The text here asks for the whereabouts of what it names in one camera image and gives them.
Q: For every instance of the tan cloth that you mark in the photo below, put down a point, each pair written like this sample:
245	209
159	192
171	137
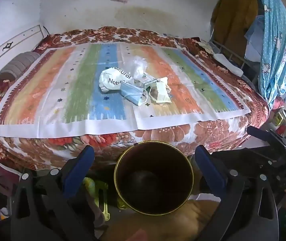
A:
195	218

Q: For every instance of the blue dotted cloth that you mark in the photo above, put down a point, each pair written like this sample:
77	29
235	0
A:
275	55

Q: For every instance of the white cloth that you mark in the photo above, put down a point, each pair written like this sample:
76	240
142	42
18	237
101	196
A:
228	62

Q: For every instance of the grey ribbed pillow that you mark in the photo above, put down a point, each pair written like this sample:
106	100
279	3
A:
20	65

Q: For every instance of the clear plastic bag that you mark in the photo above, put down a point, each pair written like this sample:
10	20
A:
136	66

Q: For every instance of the brown bin with gold rim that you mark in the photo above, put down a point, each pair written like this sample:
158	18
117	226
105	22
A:
155	188

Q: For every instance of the red floral blanket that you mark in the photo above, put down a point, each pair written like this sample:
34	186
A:
208	133

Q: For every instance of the metal rack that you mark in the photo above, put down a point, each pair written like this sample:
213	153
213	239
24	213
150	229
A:
229	51

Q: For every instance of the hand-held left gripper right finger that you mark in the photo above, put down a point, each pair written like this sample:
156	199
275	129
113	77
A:
209	168

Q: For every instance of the white paper bag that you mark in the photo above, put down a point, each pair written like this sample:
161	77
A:
112	80

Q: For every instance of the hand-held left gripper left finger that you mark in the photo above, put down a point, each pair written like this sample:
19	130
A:
79	173

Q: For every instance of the white headboard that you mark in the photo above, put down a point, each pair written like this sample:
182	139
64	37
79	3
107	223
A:
2	47

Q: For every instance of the light blue cloth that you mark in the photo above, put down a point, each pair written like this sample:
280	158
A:
254	42

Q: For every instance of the brown hanging garment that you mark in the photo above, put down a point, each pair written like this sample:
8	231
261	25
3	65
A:
233	17

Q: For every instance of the small green white packet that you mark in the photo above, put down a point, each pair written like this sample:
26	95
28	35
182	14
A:
149	81

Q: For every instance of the blue face mask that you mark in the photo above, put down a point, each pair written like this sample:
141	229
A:
131	93

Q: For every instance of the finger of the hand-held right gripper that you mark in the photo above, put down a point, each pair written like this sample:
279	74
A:
253	159
265	134

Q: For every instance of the striped colourful mat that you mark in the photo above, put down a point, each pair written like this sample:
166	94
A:
57	93

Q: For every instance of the pale green wrapper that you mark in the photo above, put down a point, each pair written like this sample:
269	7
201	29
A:
161	90

